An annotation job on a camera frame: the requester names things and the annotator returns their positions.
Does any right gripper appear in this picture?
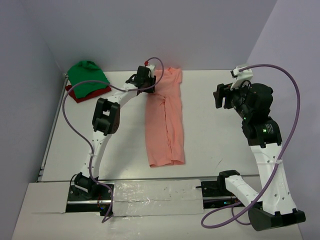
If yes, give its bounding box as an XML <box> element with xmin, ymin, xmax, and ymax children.
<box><xmin>213</xmin><ymin>79</ymin><xmax>253</xmax><ymax>119</ymax></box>

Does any pink t shirt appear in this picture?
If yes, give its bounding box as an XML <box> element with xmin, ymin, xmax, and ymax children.
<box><xmin>144</xmin><ymin>67</ymin><xmax>185</xmax><ymax>168</ymax></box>

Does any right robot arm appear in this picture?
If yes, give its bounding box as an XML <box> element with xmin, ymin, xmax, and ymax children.
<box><xmin>213</xmin><ymin>80</ymin><xmax>306</xmax><ymax>232</ymax></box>

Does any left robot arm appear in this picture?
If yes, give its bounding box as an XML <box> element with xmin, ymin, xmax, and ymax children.
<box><xmin>74</xmin><ymin>64</ymin><xmax>156</xmax><ymax>199</ymax></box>

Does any green folded t shirt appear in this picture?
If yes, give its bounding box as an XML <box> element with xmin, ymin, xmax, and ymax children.
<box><xmin>67</xmin><ymin>60</ymin><xmax>110</xmax><ymax>99</ymax></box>

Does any red folded t shirt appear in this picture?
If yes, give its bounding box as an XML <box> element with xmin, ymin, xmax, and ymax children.
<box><xmin>69</xmin><ymin>83</ymin><xmax>112</xmax><ymax>103</ymax></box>

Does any silver taped panel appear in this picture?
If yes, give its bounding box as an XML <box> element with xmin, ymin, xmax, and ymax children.
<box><xmin>112</xmin><ymin>179</ymin><xmax>204</xmax><ymax>217</ymax></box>

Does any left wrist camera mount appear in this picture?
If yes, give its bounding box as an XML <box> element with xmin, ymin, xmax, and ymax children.
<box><xmin>144</xmin><ymin>60</ymin><xmax>156</xmax><ymax>77</ymax></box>

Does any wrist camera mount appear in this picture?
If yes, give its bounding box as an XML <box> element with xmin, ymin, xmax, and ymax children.
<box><xmin>144</xmin><ymin>60</ymin><xmax>156</xmax><ymax>77</ymax></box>
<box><xmin>230</xmin><ymin>64</ymin><xmax>253</xmax><ymax>90</ymax></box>

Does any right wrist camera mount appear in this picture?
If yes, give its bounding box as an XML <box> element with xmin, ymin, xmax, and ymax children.
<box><xmin>230</xmin><ymin>64</ymin><xmax>253</xmax><ymax>90</ymax></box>

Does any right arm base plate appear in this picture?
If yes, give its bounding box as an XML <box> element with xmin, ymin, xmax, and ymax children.
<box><xmin>195</xmin><ymin>180</ymin><xmax>239</xmax><ymax>209</ymax></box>

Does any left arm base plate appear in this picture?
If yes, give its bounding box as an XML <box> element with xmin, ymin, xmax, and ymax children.
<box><xmin>65</xmin><ymin>184</ymin><xmax>111</xmax><ymax>217</ymax></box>

